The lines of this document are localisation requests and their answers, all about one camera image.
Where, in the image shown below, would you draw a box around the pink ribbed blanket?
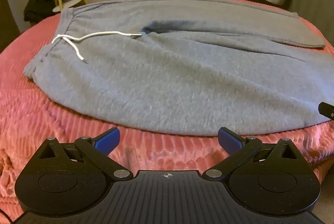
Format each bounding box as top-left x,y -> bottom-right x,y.
0,0 -> 334,222

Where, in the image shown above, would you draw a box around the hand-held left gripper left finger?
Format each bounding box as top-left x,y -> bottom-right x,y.
34,127 -> 133,180

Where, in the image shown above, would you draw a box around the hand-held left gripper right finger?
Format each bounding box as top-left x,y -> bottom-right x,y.
202,127 -> 304,180

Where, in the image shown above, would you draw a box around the grey sweatpants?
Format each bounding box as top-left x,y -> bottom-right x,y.
23,0 -> 334,136

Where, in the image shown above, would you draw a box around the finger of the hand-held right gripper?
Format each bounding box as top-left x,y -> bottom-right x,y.
318,102 -> 334,120

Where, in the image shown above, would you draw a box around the black bag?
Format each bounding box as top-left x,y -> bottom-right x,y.
23,0 -> 56,23

